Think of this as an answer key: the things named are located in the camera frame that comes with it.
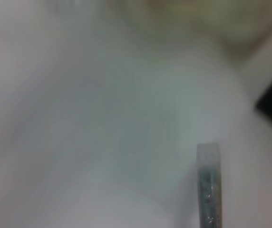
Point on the green glass fruit plate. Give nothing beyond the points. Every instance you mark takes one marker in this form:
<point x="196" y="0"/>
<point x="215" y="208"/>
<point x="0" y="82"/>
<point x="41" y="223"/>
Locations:
<point x="197" y="19"/>

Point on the grey marker pen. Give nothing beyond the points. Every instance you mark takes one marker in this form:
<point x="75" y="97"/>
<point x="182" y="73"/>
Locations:
<point x="208" y="185"/>

